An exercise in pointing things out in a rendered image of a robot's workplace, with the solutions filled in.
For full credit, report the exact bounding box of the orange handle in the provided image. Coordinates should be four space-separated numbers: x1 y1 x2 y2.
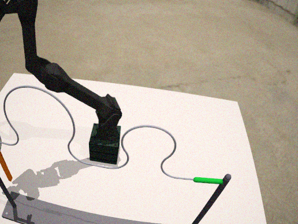
0 143 13 181

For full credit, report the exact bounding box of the grey wire frame on two posts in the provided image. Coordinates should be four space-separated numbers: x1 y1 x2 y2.
0 85 231 224

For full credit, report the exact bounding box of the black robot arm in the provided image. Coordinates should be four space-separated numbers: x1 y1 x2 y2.
0 0 122 141

